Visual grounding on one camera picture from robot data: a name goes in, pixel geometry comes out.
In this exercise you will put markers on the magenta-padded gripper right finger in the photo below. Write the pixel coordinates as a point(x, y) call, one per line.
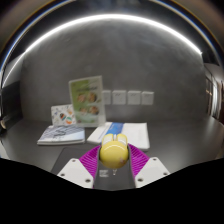
point(153, 171)

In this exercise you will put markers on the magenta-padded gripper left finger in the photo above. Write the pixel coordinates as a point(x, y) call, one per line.
point(75, 172)

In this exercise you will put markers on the yellow rabbit-shaped computer mouse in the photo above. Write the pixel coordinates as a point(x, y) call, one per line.
point(113, 153)

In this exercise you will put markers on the white book with blue band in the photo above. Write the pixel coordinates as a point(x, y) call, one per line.
point(137, 134)

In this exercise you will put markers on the grey striped booklet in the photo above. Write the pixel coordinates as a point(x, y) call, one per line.
point(60, 134)

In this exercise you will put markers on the small colourful picture card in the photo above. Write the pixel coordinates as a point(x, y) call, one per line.
point(62, 115)

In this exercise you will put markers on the green menu card stand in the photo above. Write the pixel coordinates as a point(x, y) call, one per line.
point(87, 100)

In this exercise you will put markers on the wooden framed glass door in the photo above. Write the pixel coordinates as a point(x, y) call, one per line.
point(215, 96)

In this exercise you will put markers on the white ceiling light strip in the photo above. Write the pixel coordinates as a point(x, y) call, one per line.
point(110, 15)

